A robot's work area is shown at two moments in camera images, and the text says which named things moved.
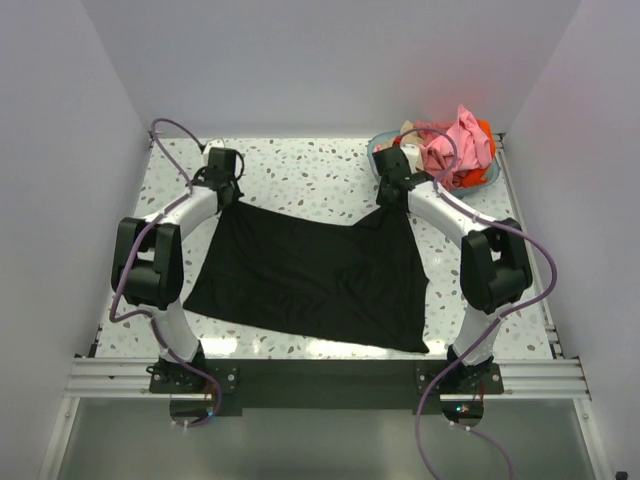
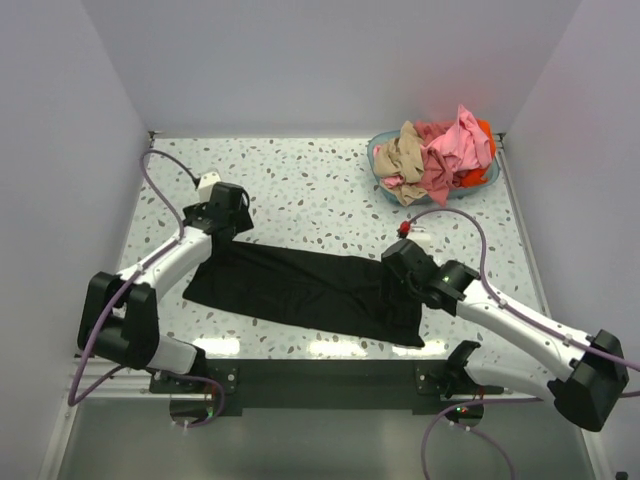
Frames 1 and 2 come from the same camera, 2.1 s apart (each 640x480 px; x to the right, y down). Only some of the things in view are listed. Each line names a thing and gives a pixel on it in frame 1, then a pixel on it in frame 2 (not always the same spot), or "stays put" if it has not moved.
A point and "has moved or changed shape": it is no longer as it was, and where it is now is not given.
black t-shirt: (360, 283) has moved or changed shape
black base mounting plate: (326, 386) stays put
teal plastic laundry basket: (388, 136) stays put
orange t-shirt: (480, 176) stays put
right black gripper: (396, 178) to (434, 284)
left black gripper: (237, 192) to (242, 221)
